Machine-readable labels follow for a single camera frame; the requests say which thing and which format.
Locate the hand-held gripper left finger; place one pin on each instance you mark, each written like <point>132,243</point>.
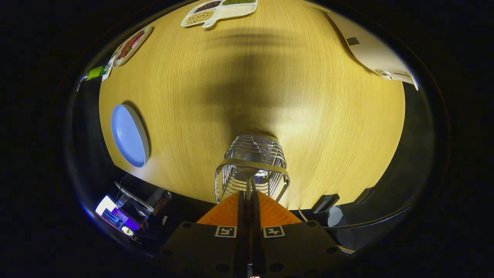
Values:
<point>241,239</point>

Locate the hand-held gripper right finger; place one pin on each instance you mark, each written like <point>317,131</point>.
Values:
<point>257,239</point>

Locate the metal spoon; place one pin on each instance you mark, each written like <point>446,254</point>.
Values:
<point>250,235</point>

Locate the black table clamp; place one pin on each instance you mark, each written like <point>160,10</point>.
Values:
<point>326,202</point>
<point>364,195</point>

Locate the brown bottle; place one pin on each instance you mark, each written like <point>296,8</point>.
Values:
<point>162,200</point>

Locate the lit computer screen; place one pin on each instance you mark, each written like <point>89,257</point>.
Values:
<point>112,214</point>

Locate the blue plate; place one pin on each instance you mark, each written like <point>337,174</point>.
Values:
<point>129,135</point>

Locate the white flat device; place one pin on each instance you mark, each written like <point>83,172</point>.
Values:
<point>366,50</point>

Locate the green drink bottle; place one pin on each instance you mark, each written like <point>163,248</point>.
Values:
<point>98,72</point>

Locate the floral patterned plate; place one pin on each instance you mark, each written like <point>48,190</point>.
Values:
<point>131,46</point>

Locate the white divided bean dish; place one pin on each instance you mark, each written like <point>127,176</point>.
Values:
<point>231,9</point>

